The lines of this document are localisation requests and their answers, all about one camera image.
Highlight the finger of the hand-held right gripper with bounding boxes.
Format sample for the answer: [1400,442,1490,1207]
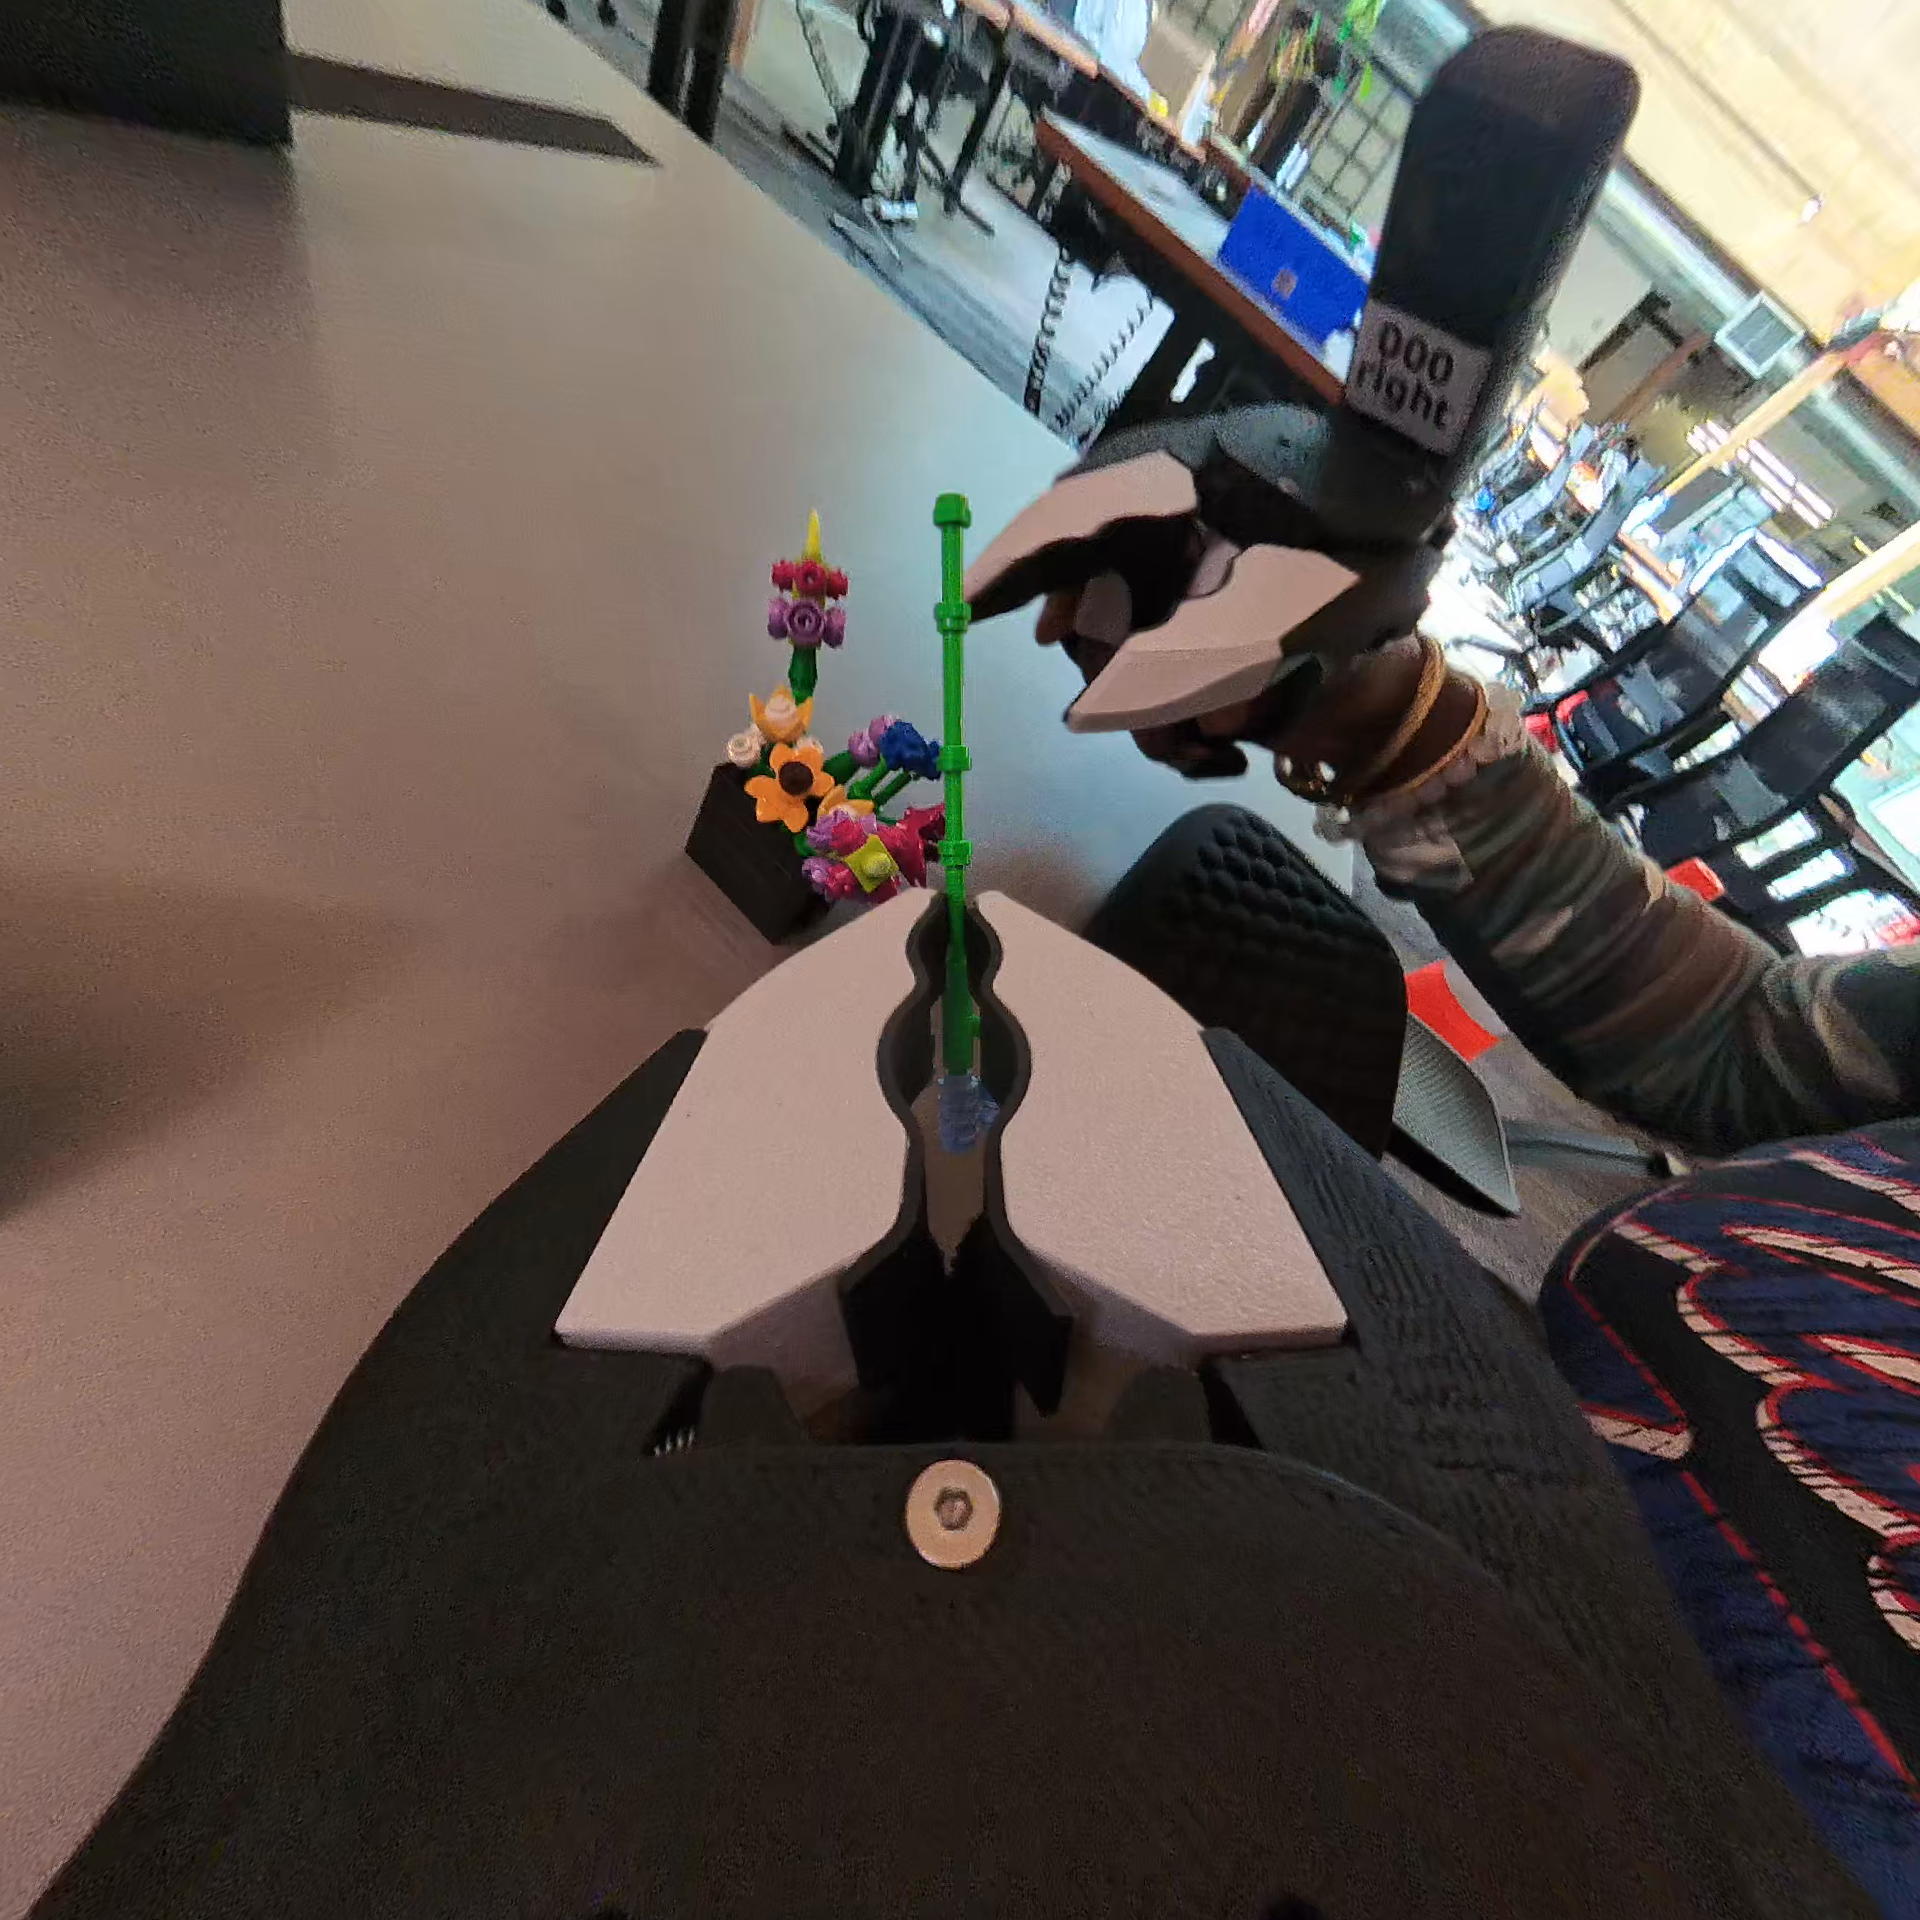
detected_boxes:
[959,447,1206,626]
[1062,538,1361,738]

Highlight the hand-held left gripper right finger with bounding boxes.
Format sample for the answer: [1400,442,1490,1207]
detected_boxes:
[959,891,1353,1419]

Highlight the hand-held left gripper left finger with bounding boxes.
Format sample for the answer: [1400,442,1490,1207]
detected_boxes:
[554,889,962,1419]

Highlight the lego flower bouquet model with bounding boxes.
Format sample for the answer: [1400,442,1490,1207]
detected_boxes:
[684,508,949,946]

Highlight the person's right forearm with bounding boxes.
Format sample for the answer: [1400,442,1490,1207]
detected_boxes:
[1348,719,1920,1157]

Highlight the person's right hand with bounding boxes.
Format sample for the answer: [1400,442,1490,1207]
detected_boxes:
[1033,574,1443,785]

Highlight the blue storage bin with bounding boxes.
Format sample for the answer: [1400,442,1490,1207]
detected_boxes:
[1215,183,1373,340]

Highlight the black padded chair armrest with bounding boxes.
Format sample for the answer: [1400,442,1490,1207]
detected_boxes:
[1085,807,1410,1157]

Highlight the green potted plant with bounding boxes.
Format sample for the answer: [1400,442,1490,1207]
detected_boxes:
[1261,0,1389,107]

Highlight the grey mesh office chair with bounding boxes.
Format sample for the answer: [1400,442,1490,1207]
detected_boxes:
[1389,1013,1687,1220]

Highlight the wooden office desk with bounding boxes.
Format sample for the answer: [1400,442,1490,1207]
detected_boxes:
[1035,110,1353,436]
[645,0,1051,230]

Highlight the black office chair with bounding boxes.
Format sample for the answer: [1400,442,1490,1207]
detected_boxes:
[1560,601,1920,931]

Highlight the person's black lettered jersey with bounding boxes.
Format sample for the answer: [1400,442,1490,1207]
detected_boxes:
[1540,1128,1920,1920]

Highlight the black rectangular block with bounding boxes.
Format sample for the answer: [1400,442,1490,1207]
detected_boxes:
[0,0,295,155]

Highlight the beaded bracelets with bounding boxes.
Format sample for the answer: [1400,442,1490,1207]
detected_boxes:
[1272,636,1503,842]

